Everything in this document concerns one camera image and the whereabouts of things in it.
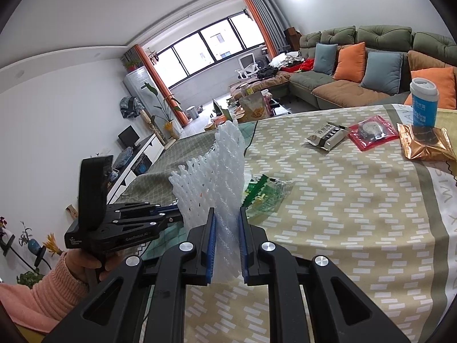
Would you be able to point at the white black tv cabinet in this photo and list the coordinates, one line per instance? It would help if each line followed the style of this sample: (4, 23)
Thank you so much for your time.
(147, 153)

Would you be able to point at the person's left hand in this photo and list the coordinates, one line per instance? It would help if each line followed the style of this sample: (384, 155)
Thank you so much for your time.
(78, 262)

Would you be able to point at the black plant stand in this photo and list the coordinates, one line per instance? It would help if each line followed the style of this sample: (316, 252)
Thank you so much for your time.
(24, 247)

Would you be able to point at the red packet with disc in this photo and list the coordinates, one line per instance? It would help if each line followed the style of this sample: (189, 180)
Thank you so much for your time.
(372, 132)

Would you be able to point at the blue cushion near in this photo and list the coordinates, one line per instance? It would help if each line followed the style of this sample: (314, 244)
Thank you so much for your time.
(383, 72)

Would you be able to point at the orange cushion near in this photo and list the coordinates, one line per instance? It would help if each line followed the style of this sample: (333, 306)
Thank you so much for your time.
(437, 87)

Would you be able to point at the gold snack bag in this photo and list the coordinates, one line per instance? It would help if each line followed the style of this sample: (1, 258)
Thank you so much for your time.
(425, 143)

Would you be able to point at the white foam net sleeve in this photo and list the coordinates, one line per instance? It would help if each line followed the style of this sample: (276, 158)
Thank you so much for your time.
(215, 180)

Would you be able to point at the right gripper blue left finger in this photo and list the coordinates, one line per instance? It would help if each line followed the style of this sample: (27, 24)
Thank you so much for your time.
(143, 300)

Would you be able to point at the blue cushion far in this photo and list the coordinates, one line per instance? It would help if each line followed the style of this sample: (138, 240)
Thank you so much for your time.
(324, 58)

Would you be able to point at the small black monitor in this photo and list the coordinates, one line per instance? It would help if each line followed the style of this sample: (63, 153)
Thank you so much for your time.
(128, 137)

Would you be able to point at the left orange curtain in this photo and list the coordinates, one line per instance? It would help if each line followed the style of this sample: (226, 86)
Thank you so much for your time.
(165, 91)

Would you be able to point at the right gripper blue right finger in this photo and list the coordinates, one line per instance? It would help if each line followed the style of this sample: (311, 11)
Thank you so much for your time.
(310, 300)

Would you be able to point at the pink sleeved left forearm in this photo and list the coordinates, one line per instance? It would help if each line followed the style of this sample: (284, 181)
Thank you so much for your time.
(43, 306)

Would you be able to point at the large leafy potted plant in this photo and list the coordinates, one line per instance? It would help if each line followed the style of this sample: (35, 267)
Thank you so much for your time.
(166, 105)

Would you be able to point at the right orange grey curtain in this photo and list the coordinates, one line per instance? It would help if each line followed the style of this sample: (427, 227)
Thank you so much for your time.
(272, 24)

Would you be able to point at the orange cushion far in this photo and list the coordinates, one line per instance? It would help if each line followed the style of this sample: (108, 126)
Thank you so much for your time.
(351, 63)

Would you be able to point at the white standing air conditioner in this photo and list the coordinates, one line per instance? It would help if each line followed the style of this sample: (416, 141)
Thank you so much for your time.
(135, 83)

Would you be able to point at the cluttered coffee table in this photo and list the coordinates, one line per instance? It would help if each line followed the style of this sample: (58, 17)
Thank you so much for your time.
(249, 106)

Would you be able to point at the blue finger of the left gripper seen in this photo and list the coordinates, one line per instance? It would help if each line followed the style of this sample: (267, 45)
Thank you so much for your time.
(165, 209)

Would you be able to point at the blue white lidded cup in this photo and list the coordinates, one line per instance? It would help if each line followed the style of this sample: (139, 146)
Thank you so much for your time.
(425, 98)

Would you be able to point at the orange cushion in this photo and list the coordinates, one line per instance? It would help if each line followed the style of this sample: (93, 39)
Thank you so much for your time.
(351, 63)
(437, 87)

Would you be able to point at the clear green plastic wrapper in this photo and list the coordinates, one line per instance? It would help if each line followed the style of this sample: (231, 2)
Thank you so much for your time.
(263, 195)

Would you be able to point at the white office chair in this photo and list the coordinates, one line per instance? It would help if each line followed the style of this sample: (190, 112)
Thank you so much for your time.
(248, 66)

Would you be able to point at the blue cushion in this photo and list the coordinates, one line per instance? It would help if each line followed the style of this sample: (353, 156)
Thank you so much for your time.
(383, 72)
(324, 58)

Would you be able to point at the green brown sectional sofa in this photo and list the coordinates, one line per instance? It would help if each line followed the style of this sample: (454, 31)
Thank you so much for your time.
(420, 50)

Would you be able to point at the grey black snack pack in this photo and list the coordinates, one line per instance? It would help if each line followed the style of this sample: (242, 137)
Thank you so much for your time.
(328, 136)

